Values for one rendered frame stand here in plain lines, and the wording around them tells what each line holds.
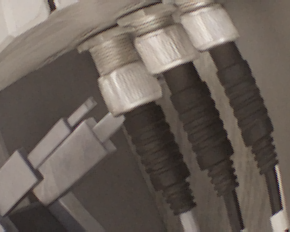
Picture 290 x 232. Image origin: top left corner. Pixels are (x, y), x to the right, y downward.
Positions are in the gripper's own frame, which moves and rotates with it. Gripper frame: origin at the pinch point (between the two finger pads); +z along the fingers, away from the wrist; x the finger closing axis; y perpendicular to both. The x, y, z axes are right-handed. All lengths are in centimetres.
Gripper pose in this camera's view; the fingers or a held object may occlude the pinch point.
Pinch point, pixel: (128, 87)
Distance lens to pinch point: 65.9
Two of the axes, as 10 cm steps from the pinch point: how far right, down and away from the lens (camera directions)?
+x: -4.3, 1.8, -8.8
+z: 6.7, -6.0, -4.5
